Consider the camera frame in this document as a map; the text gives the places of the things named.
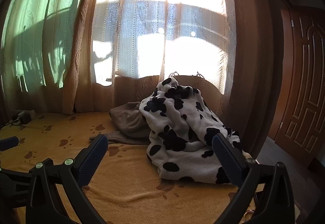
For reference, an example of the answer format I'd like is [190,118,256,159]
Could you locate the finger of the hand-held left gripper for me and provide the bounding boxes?
[0,136,19,151]

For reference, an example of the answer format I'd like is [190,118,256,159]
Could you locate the yellow paw print blanket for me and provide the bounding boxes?
[0,111,257,224]

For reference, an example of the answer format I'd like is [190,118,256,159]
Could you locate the brown wooden door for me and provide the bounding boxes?
[275,6,325,167]

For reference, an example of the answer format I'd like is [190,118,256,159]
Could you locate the cow print fleece garment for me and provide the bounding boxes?
[139,77,245,184]

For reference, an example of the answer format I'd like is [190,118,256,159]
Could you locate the black charger cable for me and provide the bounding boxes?
[0,119,22,129]

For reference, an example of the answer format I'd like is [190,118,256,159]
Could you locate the white sheer lace curtain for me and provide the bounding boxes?
[76,0,238,115]

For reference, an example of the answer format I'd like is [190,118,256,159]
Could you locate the grey-brown knit garment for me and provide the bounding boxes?
[108,102,153,144]

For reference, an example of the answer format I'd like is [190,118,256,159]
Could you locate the beige embossed curtain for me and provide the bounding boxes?
[62,0,107,115]
[223,0,282,161]

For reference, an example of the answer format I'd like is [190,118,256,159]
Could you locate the white power strip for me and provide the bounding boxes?
[15,109,36,125]

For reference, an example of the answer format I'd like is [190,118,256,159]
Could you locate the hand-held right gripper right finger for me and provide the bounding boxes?
[212,133,296,224]

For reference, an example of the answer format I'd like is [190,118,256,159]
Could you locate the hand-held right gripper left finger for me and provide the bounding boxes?
[27,134,109,224]

